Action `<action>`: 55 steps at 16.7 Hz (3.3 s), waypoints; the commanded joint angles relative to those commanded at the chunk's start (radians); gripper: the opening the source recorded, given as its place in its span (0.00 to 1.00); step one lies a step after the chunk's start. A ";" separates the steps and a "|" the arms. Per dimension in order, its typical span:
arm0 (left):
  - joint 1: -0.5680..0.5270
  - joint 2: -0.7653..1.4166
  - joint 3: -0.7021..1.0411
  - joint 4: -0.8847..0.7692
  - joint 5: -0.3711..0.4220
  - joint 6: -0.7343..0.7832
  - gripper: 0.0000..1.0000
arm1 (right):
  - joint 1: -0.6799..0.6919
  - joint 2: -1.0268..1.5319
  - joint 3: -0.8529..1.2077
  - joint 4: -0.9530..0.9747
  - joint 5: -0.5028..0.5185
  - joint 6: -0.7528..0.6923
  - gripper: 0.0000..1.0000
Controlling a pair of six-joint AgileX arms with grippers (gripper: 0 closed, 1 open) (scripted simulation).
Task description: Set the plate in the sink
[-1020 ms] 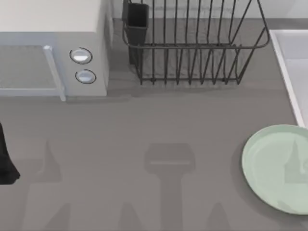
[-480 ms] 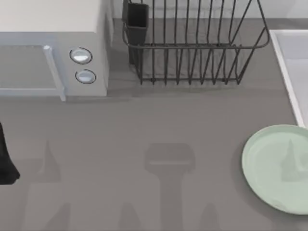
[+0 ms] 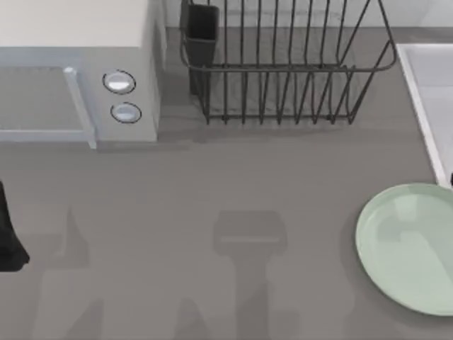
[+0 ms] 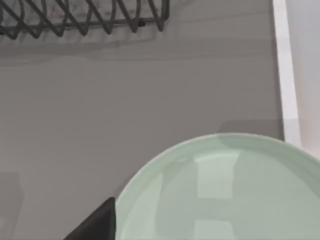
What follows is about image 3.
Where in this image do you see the black cutlery holder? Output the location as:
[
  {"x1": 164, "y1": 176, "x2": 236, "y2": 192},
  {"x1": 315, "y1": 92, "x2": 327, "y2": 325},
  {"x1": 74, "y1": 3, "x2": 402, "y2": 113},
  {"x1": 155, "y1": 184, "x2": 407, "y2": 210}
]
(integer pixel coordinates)
[{"x1": 179, "y1": 0, "x2": 221, "y2": 96}]

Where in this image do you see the dark wire dish rack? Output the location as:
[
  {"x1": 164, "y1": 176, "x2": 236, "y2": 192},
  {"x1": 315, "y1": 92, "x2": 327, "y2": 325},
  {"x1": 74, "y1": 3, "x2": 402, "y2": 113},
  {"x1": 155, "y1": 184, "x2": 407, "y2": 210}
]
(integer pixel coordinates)
[{"x1": 178, "y1": 0, "x2": 397, "y2": 126}]

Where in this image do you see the pale green plate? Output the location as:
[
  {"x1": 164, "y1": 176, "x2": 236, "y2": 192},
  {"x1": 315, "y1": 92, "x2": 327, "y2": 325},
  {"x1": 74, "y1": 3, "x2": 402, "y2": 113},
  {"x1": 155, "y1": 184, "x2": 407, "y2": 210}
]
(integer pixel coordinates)
[{"x1": 355, "y1": 182, "x2": 453, "y2": 317}]

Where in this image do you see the small silver microwave knob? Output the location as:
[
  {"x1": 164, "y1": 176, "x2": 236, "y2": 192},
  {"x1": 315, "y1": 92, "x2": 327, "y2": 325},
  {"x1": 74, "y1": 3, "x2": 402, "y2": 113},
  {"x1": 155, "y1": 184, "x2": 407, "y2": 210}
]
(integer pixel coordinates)
[{"x1": 110, "y1": 101, "x2": 143, "y2": 125}]

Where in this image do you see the pale microwave oven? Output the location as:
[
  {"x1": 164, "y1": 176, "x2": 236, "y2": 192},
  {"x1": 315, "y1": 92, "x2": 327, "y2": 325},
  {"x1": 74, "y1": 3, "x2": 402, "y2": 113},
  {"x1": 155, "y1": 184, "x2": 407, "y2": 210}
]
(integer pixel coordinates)
[{"x1": 0, "y1": 0, "x2": 168, "y2": 150}]

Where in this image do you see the microwave oven door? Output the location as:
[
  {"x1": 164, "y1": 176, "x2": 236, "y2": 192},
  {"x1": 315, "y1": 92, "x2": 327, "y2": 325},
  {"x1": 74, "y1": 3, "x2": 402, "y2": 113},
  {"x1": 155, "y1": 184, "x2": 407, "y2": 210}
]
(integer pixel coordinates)
[{"x1": 0, "y1": 65, "x2": 98, "y2": 150}]

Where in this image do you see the white sink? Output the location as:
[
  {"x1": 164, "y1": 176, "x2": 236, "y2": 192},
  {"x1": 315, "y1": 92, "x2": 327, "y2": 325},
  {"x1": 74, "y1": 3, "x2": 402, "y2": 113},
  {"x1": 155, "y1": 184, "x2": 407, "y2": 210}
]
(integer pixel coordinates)
[{"x1": 395, "y1": 42, "x2": 453, "y2": 188}]

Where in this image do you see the large silver microwave knob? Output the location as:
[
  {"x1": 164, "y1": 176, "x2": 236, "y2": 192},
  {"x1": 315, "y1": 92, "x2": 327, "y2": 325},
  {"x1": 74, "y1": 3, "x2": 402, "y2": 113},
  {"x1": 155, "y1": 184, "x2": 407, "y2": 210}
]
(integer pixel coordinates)
[{"x1": 102, "y1": 69, "x2": 137, "y2": 96}]

